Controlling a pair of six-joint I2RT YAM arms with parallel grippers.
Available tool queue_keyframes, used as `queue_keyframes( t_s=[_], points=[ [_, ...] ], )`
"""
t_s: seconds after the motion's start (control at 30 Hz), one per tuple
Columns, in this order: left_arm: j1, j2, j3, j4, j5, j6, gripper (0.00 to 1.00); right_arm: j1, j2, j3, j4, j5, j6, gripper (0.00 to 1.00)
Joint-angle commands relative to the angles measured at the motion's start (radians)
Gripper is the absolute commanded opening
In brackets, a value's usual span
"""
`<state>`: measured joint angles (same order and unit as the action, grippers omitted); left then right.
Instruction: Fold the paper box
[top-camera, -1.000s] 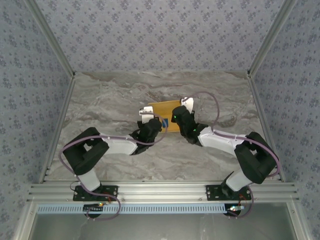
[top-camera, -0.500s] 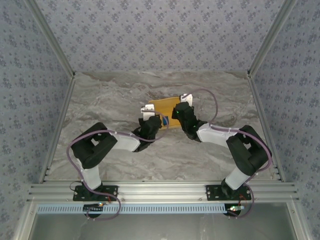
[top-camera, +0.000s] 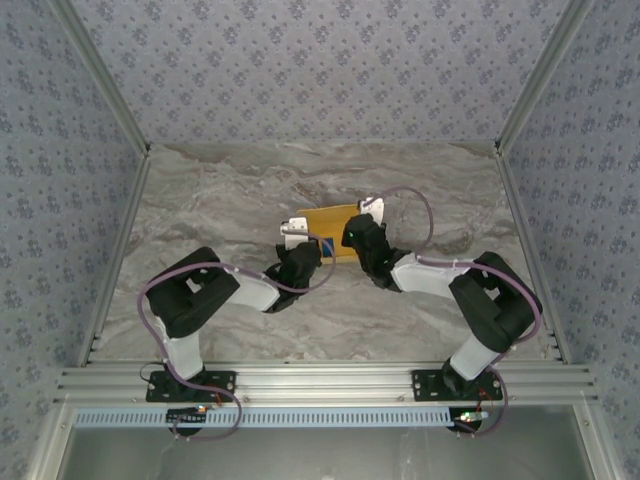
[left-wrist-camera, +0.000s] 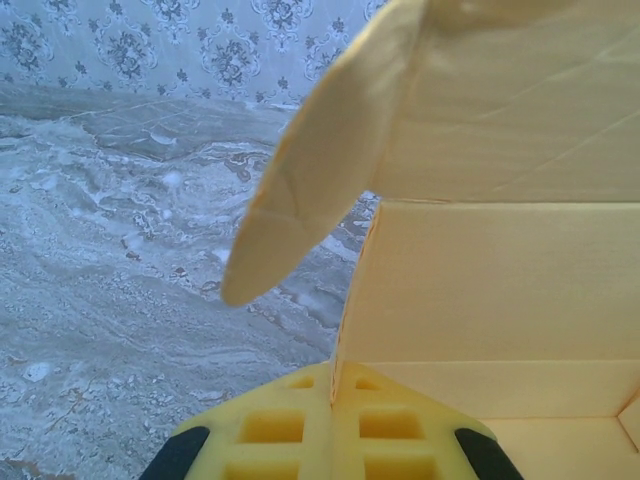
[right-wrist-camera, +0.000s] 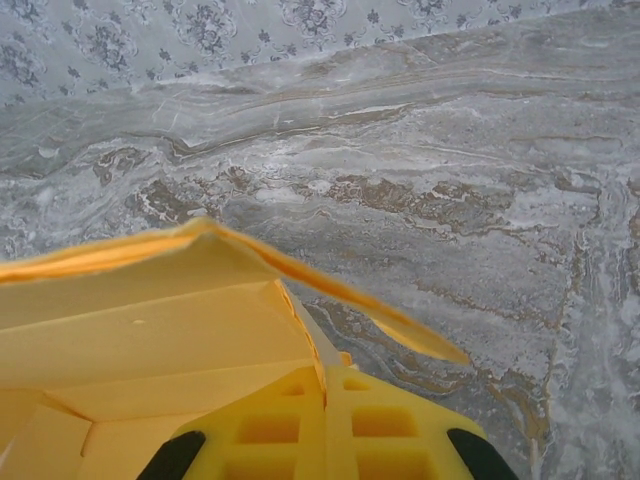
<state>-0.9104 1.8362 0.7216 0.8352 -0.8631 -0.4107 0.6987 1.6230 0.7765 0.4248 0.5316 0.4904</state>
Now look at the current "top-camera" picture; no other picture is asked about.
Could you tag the yellow paper box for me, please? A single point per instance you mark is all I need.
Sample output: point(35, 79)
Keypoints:
point(325, 222)

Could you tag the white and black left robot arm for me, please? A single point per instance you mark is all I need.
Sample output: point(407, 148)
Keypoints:
point(190, 295)

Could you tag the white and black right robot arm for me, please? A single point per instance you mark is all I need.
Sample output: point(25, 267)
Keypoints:
point(495, 305)

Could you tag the small blue piece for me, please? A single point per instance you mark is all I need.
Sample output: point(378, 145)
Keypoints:
point(329, 248)

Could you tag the grey metal sheet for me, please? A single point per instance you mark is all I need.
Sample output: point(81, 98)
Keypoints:
point(320, 455)

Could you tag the small black controller board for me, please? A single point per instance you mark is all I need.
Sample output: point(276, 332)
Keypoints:
point(467, 419)
point(182, 417)

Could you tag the long aluminium mounting rail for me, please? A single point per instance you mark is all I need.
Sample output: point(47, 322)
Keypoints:
point(320, 380)

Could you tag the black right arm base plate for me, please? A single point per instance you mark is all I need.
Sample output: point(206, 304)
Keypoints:
point(425, 385)

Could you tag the aluminium side rail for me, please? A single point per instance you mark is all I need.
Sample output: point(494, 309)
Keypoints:
point(530, 225)
point(120, 250)

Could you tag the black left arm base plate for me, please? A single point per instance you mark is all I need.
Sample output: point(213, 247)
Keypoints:
point(165, 395)

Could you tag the aluminium corner post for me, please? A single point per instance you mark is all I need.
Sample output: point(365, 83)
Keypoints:
point(545, 75)
point(100, 75)

